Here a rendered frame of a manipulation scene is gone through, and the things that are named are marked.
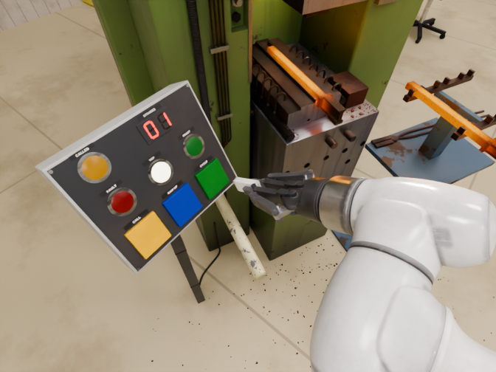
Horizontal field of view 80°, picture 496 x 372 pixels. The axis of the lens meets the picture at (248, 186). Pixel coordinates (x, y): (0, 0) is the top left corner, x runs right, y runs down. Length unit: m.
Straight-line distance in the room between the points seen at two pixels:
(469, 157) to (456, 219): 1.09
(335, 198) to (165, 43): 0.59
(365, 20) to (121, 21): 0.84
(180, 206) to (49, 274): 1.40
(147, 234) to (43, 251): 1.47
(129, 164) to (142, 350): 1.18
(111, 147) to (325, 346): 0.49
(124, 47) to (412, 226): 1.17
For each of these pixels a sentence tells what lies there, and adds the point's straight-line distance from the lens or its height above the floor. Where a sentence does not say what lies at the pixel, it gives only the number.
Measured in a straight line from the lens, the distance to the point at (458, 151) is 1.48.
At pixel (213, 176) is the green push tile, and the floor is 1.02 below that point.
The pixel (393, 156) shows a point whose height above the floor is 0.71.
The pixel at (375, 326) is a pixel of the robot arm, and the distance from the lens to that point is 0.35.
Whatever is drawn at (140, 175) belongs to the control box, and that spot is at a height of 1.11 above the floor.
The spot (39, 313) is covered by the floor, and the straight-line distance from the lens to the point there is 1.94.
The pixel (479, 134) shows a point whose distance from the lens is 1.11.
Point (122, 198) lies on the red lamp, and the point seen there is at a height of 1.10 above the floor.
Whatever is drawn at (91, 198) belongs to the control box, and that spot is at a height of 1.13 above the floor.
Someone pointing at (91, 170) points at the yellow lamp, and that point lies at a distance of 0.61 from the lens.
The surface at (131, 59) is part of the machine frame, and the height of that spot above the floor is 0.96.
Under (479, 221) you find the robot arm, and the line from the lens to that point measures 0.40.
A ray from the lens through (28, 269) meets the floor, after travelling 2.09.
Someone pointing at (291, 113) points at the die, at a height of 0.98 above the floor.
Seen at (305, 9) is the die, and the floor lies 1.28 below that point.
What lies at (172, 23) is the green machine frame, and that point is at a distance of 0.83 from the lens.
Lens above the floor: 1.58
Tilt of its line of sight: 53 degrees down
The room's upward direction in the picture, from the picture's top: straight up
